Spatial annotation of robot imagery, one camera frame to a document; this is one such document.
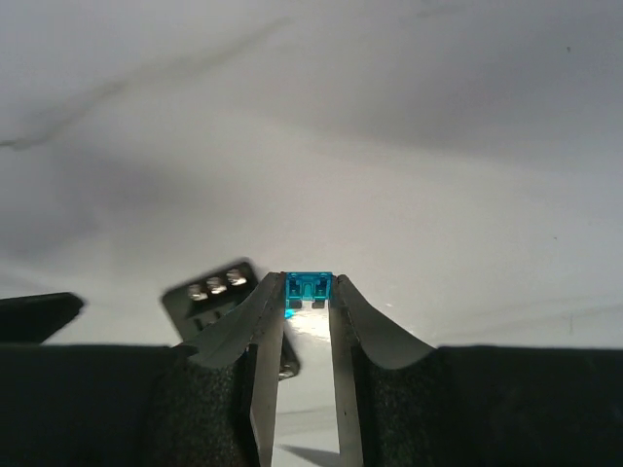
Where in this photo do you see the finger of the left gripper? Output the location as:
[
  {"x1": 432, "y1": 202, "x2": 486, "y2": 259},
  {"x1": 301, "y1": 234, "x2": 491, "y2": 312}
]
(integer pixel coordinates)
[{"x1": 0, "y1": 292, "x2": 85, "y2": 343}]

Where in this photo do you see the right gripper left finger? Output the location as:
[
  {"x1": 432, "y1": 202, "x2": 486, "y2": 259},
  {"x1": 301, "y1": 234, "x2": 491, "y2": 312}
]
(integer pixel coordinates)
[{"x1": 181, "y1": 272, "x2": 285, "y2": 466}]

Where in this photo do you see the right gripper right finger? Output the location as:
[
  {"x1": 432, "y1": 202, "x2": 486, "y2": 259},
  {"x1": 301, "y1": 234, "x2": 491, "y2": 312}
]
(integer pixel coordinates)
[{"x1": 328, "y1": 274, "x2": 435, "y2": 466}]

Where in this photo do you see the blue blade fuse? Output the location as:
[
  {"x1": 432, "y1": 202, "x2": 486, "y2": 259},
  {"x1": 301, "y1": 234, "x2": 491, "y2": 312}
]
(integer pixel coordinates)
[{"x1": 285, "y1": 271, "x2": 333, "y2": 311}]

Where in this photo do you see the black fuse box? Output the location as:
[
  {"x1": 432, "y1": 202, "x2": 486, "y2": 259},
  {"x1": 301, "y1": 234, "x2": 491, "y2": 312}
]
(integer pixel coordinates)
[{"x1": 161, "y1": 257, "x2": 288, "y2": 369}]

